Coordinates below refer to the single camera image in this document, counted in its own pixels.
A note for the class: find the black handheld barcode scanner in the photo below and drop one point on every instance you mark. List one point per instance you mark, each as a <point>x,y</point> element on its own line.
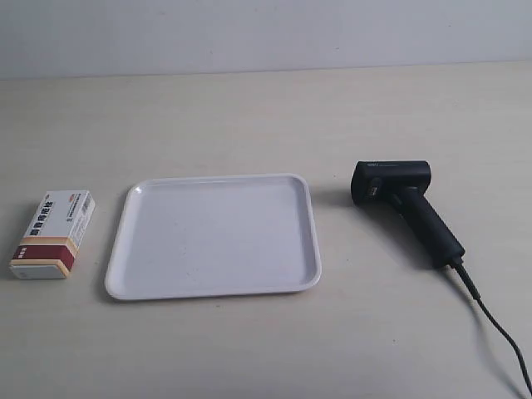
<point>402,184</point>

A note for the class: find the white red medicine box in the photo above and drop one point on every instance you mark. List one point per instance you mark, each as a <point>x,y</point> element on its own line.
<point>51,242</point>

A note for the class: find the white plastic tray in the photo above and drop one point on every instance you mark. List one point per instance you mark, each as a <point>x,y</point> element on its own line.
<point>214,237</point>

